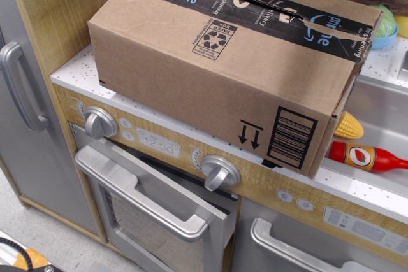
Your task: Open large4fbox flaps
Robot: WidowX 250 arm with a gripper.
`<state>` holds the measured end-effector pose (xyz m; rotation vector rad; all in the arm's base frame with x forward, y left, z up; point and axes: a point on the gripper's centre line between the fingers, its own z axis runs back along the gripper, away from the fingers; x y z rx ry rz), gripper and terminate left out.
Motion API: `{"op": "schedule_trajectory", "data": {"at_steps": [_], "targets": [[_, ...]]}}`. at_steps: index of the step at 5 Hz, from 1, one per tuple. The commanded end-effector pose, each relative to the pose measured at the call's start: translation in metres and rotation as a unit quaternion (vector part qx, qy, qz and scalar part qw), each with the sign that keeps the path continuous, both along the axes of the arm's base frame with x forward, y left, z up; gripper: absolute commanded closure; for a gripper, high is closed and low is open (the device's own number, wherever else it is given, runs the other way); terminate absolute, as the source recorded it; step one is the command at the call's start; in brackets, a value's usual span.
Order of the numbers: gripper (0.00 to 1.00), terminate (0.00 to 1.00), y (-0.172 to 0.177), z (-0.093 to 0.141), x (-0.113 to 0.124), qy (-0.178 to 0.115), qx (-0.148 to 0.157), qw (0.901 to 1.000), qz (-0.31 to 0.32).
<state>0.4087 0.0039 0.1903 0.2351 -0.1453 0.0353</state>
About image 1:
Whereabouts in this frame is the large brown cardboard box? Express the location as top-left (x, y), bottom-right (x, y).
top-left (89, 0), bottom-right (383, 177)

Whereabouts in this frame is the right silver oven knob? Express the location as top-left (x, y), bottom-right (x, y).
top-left (201, 155), bottom-right (241, 191)

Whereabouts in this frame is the silver oven knob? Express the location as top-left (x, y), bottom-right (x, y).
top-left (201, 155), bottom-right (241, 191)
top-left (85, 106), bottom-right (119, 140)

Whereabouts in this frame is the left silver oven knob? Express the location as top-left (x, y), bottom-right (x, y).
top-left (85, 106), bottom-right (119, 140)

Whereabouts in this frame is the silver oven door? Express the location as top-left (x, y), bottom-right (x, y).
top-left (75, 144), bottom-right (237, 272)

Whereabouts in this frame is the yellow toy corn cob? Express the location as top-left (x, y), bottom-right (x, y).
top-left (334, 111), bottom-right (365, 140)

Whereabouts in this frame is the red toy ketchup bottle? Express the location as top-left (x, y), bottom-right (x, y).
top-left (328, 141), bottom-right (407, 173)

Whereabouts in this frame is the silver toy sink basin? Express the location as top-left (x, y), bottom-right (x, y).
top-left (323, 76), bottom-right (407, 191)

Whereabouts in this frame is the blue toy bowl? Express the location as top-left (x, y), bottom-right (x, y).
top-left (372, 24), bottom-right (399, 50)

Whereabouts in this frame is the orange object on floor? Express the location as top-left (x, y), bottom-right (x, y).
top-left (13, 248), bottom-right (48, 271)

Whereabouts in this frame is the yellow toy lemon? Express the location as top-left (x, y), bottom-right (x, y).
top-left (395, 15), bottom-right (408, 38)

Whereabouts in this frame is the silver dishwasher door handle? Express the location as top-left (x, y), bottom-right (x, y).
top-left (249, 218), bottom-right (374, 272)

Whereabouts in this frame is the silver fridge door handle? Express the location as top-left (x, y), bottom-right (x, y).
top-left (1, 41), bottom-right (50, 132)

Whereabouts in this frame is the black ribbed cable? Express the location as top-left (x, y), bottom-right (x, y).
top-left (0, 237), bottom-right (34, 269)

